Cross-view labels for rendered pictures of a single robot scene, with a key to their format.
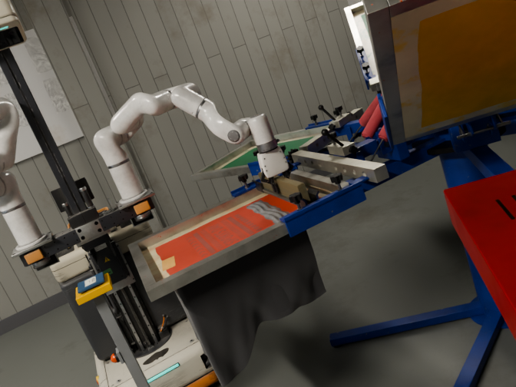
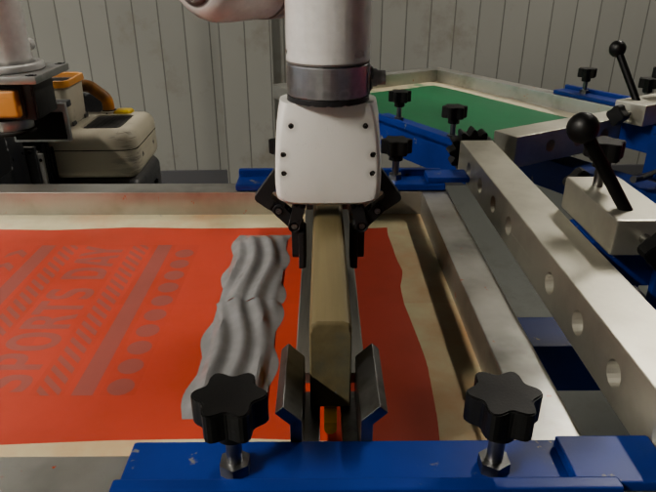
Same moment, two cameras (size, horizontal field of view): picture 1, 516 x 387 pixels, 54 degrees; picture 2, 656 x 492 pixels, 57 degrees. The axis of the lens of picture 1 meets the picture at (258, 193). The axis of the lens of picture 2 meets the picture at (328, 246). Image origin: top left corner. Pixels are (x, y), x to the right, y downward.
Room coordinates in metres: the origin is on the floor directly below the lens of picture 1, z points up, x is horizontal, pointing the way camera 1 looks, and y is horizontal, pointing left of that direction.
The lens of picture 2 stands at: (1.33, -0.24, 1.29)
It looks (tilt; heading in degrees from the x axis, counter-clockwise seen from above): 25 degrees down; 15
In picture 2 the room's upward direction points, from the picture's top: straight up
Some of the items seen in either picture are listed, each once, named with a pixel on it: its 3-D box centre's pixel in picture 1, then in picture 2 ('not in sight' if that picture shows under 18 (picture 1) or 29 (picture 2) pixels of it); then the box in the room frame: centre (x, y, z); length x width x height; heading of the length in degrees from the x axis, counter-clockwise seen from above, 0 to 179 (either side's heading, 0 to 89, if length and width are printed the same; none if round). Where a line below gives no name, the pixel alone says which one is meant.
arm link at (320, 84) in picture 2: (268, 144); (336, 77); (1.87, -0.10, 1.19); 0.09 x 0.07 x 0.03; 105
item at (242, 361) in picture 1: (262, 300); not in sight; (1.60, 0.12, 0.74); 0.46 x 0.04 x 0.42; 105
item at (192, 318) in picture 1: (189, 312); not in sight; (1.73, 0.40, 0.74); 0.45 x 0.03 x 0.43; 15
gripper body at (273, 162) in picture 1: (272, 160); (328, 143); (1.87, -0.10, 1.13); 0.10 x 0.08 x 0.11; 105
